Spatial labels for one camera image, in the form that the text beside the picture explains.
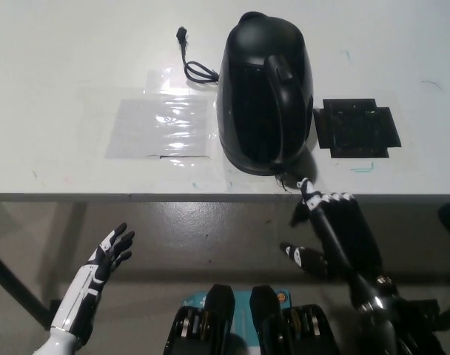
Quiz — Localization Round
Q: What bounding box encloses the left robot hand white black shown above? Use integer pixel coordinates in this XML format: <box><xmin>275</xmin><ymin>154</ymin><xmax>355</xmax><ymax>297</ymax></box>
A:
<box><xmin>49</xmin><ymin>223</ymin><xmax>135</xmax><ymax>336</ymax></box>

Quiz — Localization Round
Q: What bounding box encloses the right robot hand black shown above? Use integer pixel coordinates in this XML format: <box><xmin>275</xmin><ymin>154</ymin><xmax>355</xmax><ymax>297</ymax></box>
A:
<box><xmin>280</xmin><ymin>177</ymin><xmax>392</xmax><ymax>310</ymax></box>

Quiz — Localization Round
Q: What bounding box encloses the black electric kettle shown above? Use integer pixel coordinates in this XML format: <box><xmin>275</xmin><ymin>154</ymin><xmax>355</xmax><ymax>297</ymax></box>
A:
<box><xmin>214</xmin><ymin>11</ymin><xmax>315</xmax><ymax>178</ymax></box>

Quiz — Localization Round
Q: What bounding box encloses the transparent plastic sheet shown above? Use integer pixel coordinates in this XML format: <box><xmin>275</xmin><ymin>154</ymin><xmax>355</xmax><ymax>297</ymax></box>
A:
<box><xmin>105</xmin><ymin>69</ymin><xmax>215</xmax><ymax>160</ymax></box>

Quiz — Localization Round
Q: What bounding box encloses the black square base plate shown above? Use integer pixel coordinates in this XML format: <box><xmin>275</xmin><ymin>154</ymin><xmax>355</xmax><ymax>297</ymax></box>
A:
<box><xmin>312</xmin><ymin>98</ymin><xmax>402</xmax><ymax>159</ymax></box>

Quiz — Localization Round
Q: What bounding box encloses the black power cord with plug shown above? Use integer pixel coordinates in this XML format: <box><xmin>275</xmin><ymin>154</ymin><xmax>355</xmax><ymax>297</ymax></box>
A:
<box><xmin>176</xmin><ymin>25</ymin><xmax>221</xmax><ymax>85</ymax></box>

